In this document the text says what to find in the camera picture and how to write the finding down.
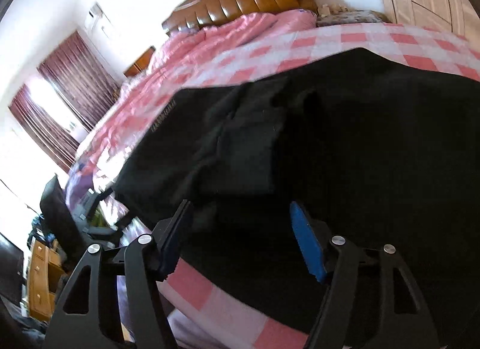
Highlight black sweatpants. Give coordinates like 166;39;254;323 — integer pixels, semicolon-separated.
114;49;479;345

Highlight small wooden drawer cabinet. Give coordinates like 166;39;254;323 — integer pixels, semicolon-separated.
27;239;64;322

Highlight pink quilt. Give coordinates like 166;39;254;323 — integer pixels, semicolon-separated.
76;9;317;174

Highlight pink checkered bed sheet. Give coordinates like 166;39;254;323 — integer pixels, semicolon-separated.
65;22;480;349

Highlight dark red curtain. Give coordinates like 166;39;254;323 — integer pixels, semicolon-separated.
9;32;120;172

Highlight brown wooden side cabinet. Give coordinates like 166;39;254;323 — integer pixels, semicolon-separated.
124;46;155;77

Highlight white wall air conditioner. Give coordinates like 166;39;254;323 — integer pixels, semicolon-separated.
85;2;111;29

